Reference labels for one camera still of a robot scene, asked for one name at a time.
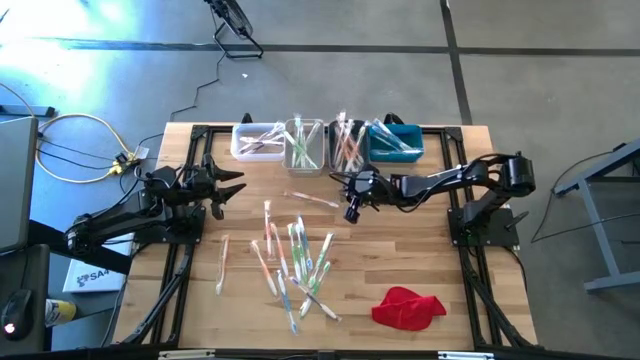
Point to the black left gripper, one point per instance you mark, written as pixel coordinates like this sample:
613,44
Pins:
210,185

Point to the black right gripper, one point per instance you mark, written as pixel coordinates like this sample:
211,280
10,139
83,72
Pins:
372,187

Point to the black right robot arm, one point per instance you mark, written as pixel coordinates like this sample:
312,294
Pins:
440,182

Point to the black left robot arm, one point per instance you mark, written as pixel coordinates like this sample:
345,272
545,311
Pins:
125,210

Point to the white plastic bin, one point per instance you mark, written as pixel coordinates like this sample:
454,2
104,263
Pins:
257,158

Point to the dark grey plastic bin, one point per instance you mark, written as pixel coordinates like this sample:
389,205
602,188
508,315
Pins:
332,165

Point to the teal plastic bin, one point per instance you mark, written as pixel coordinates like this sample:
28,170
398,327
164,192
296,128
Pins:
415,157

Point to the black clamp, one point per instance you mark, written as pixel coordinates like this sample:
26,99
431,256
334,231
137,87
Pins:
246,119
392,118

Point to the beige plastic bin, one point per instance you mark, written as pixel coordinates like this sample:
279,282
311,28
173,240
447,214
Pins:
304,173

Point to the white paper tag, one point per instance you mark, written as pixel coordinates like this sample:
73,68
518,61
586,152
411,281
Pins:
142,152

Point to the yellow power plug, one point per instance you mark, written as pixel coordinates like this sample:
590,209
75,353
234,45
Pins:
122,164

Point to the red cloth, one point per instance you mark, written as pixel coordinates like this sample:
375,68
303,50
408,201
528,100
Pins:
405,310

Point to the black desk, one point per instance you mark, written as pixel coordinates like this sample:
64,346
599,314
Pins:
100,260

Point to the white printed box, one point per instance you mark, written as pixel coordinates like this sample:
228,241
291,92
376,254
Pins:
95,280

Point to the black floor fan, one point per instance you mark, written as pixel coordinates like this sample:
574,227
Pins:
232,17

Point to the yellow can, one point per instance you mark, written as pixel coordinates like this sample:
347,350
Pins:
60,311

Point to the grey laptop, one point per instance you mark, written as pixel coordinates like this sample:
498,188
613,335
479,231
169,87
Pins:
17,185

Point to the grey metal table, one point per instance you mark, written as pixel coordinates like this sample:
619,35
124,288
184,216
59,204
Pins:
597,235

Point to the silver metal bracket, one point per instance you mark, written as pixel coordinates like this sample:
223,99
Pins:
185,355
465,356

